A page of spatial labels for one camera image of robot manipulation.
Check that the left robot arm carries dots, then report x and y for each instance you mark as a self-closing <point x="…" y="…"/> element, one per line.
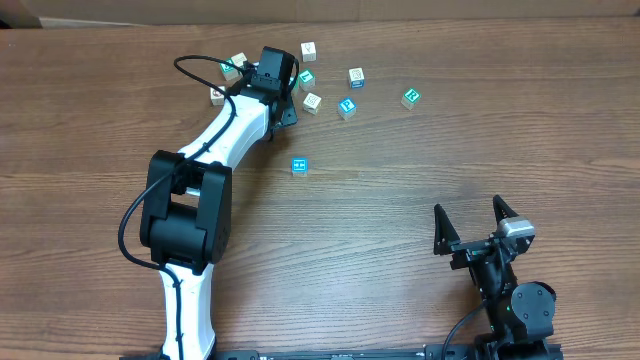
<point x="187" y="202"/>

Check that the blue arrows block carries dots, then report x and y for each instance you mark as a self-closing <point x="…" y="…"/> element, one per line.
<point x="299" y="166"/>

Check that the cardboard panel at back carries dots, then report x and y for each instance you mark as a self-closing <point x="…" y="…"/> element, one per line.
<point x="66" y="13"/>

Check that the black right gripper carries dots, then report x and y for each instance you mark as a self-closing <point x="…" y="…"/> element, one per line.
<point x="468" y="251"/>

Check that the white patterned block centre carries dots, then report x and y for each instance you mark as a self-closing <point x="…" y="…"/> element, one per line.
<point x="312" y="103"/>

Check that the green letter L block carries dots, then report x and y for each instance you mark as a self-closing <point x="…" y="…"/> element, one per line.
<point x="306" y="80"/>

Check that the white block blue side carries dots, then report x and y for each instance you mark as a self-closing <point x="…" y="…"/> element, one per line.
<point x="356" y="78"/>

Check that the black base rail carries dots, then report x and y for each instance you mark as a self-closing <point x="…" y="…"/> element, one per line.
<point x="429" y="352"/>

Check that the green letter block far left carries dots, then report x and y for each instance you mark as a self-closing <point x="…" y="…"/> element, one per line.
<point x="229" y="71"/>

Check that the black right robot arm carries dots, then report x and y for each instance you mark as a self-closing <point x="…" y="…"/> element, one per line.
<point x="520" y="315"/>

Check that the green letter R block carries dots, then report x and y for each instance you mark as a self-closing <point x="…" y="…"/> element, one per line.
<point x="410" y="98"/>

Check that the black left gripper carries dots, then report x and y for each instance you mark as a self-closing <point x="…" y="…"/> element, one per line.
<point x="289" y="110"/>

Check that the white block dark green side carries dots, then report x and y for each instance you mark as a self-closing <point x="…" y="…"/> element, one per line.
<point x="239" y="59"/>

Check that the white block red circle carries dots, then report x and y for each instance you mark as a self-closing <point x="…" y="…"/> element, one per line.
<point x="217" y="96"/>

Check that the blue letter P block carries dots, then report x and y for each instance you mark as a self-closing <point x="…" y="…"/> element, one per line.
<point x="347" y="108"/>

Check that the white block top right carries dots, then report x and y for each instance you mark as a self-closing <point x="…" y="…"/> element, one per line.
<point x="308" y="51"/>

